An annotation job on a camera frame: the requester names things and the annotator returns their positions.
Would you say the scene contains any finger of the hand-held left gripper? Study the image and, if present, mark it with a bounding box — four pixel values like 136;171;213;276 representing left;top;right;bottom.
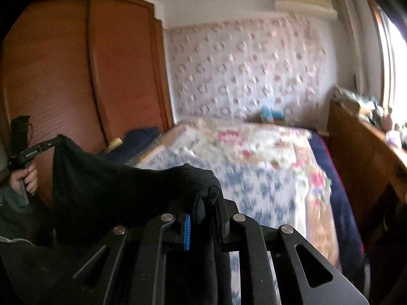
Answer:
30;135;66;158

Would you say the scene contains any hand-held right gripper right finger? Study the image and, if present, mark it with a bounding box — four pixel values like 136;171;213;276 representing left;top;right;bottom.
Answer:
217;197;370;305

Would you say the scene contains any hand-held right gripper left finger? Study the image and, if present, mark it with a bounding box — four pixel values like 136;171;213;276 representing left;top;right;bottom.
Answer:
48;211;191;305

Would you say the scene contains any black printed t-shirt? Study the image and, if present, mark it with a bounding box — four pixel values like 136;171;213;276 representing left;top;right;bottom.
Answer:
51;134;234;305

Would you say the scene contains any person's left forearm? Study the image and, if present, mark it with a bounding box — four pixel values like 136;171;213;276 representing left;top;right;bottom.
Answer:
0;187;35;224

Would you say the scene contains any person's left hand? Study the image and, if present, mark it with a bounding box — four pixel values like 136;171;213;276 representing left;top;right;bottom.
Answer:
9;165;39;196

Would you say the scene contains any floral blanket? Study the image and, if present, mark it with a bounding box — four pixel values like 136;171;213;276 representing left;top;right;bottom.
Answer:
137;117;341;305

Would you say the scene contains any wooden wardrobe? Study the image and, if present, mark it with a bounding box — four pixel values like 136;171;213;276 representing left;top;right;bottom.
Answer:
0;0;174;210

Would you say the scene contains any navy pillow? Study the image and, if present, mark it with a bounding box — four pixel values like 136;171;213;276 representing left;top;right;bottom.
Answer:
122;126;163;166

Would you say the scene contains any navy bedsheet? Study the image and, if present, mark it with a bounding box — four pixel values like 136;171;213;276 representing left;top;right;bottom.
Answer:
307;130;365;267

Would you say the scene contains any box with blue bag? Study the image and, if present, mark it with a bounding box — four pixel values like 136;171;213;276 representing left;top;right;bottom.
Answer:
261;105;283;121

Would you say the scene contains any long wooden cabinet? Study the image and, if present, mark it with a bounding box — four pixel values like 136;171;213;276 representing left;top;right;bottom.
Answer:
327;100;407;293

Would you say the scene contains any circle patterned curtain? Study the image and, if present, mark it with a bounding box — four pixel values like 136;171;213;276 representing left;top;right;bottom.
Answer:
165;16;328;124

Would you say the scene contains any flat cardboard box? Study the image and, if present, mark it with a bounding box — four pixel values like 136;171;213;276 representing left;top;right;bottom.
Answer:
342;97;363;112

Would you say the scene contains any white air conditioner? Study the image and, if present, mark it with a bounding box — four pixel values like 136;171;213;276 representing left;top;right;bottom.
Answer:
274;0;338;20

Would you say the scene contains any wooden framed window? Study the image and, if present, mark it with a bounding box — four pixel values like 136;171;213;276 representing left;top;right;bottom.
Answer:
366;0;407;109

